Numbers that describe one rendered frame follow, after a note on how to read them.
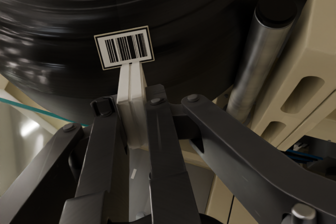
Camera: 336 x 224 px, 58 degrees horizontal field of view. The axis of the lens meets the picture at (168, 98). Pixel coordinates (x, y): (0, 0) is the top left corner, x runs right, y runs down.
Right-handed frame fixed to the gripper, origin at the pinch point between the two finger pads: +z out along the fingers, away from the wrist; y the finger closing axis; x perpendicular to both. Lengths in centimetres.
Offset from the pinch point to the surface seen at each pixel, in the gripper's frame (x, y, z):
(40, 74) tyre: -1.7, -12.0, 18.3
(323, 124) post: -32, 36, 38
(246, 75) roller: -9.7, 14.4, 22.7
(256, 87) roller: -12.6, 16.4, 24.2
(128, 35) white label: 1.1, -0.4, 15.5
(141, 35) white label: 0.8, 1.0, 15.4
